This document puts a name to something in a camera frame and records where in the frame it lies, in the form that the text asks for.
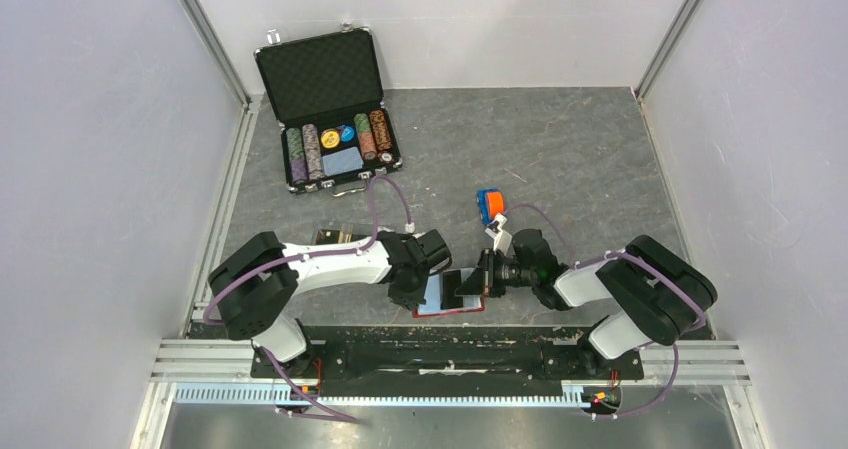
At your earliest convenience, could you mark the blue card deck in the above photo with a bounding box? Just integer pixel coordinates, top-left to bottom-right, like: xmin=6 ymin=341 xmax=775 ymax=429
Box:
xmin=322 ymin=147 xmax=364 ymax=177

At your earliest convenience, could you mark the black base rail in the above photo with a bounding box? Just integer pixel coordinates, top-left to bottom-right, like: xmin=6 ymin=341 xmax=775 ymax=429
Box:
xmin=284 ymin=325 xmax=645 ymax=398

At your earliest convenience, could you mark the black poker chip case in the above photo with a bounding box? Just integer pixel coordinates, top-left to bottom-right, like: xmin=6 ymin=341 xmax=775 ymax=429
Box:
xmin=254 ymin=27 xmax=403 ymax=194

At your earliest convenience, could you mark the blue orange tape dispenser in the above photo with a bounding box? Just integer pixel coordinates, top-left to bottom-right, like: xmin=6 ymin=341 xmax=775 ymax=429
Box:
xmin=476 ymin=188 xmax=506 ymax=225

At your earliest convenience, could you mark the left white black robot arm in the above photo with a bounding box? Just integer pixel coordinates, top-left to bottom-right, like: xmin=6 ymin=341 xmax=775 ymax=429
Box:
xmin=203 ymin=230 xmax=451 ymax=377

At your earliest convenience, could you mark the red leather card holder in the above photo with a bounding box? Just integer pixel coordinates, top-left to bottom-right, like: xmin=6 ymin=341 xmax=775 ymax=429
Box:
xmin=412 ymin=268 xmax=485 ymax=318

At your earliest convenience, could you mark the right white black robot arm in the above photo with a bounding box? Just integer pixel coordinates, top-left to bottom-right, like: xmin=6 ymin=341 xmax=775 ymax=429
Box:
xmin=452 ymin=229 xmax=718 ymax=377

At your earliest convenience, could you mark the yellow poker chip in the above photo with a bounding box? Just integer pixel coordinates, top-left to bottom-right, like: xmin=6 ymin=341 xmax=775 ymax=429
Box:
xmin=320 ymin=128 xmax=341 ymax=149

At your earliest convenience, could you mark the blue poker chip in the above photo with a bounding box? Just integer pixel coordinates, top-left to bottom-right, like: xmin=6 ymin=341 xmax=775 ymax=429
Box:
xmin=338 ymin=125 xmax=357 ymax=143

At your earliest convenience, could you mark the clear box with black cards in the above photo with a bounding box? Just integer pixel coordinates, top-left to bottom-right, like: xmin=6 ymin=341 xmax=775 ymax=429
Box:
xmin=313 ymin=221 xmax=373 ymax=245

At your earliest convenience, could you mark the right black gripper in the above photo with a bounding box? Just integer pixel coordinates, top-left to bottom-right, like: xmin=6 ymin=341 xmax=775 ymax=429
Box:
xmin=455 ymin=248 xmax=537 ymax=297

